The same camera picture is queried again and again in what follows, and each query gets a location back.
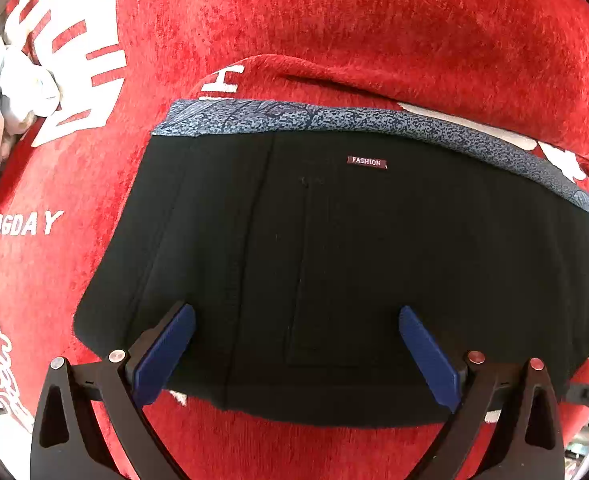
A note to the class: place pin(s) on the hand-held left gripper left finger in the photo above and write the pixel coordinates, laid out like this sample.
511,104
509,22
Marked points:
165,355

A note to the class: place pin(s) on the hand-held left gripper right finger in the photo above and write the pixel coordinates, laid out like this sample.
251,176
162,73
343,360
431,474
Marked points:
427,355

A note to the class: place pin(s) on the black pants with patterned waistband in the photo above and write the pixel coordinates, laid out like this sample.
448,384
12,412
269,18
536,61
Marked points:
349,260

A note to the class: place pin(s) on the white floral cloth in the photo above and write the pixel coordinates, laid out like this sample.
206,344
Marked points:
4,85

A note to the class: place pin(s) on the red printed blanket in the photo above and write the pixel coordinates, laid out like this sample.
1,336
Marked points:
324,35

